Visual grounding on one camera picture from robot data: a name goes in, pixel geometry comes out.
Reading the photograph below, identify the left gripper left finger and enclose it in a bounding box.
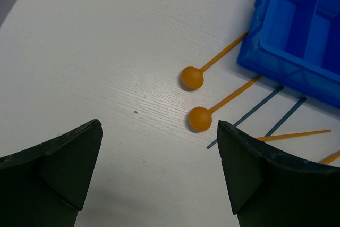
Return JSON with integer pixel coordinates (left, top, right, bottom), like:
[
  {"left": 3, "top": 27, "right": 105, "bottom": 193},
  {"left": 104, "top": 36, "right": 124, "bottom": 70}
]
[{"left": 1, "top": 120, "right": 103, "bottom": 226}]

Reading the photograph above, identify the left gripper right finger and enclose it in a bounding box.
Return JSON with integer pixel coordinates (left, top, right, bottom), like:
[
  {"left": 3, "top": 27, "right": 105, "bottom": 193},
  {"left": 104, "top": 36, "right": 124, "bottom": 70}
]
[{"left": 217, "top": 121, "right": 339, "bottom": 226}]

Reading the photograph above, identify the orange chopstick upper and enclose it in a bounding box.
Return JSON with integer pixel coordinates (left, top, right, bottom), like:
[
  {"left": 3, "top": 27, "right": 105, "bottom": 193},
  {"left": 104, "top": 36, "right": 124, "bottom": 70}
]
[{"left": 257, "top": 130, "right": 332, "bottom": 142}]

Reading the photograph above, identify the orange chopstick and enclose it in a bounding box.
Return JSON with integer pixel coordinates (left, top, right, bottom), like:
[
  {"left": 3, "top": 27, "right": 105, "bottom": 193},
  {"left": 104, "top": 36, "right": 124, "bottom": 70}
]
[
  {"left": 319, "top": 151, "right": 340, "bottom": 165},
  {"left": 257, "top": 130, "right": 332, "bottom": 142}
]

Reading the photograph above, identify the orange chopstick lower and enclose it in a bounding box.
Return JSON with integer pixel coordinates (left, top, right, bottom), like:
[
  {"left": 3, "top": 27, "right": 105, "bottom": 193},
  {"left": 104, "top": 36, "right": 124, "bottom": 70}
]
[{"left": 319, "top": 151, "right": 340, "bottom": 165}]

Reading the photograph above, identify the dark blue chopstick right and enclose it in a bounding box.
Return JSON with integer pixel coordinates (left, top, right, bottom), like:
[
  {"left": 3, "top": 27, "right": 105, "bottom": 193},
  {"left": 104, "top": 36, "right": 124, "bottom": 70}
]
[{"left": 265, "top": 97, "right": 307, "bottom": 137}]

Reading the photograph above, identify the dark blue chopstick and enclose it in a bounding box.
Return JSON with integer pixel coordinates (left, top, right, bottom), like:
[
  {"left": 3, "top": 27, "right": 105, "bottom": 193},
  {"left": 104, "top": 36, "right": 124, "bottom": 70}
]
[
  {"left": 206, "top": 85, "right": 285, "bottom": 149},
  {"left": 265, "top": 97, "right": 307, "bottom": 137}
]

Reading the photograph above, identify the orange spoon lower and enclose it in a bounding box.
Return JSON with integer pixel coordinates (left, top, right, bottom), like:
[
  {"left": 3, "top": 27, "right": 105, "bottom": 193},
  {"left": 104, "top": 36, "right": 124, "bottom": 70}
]
[{"left": 189, "top": 75, "right": 262, "bottom": 132}]

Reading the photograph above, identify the orange spoon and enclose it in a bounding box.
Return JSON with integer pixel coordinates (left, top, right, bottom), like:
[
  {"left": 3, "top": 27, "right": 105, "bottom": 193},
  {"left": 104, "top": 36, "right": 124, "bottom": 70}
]
[
  {"left": 189, "top": 75, "right": 262, "bottom": 132},
  {"left": 181, "top": 31, "right": 249, "bottom": 90}
]

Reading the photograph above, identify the dark blue chopstick left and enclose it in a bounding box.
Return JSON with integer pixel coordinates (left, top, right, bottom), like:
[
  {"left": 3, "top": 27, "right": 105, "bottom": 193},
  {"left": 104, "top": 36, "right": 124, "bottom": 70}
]
[{"left": 206, "top": 85, "right": 285, "bottom": 149}]

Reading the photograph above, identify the orange spoon upper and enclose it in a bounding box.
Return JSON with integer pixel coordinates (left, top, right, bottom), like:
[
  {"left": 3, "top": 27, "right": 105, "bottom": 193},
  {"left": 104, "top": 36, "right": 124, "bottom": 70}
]
[{"left": 181, "top": 31, "right": 249, "bottom": 90}]

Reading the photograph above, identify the blue divided plastic tray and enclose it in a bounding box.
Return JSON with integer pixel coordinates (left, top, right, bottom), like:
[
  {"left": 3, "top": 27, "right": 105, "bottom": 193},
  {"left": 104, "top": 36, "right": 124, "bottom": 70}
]
[{"left": 237, "top": 0, "right": 339, "bottom": 107}]

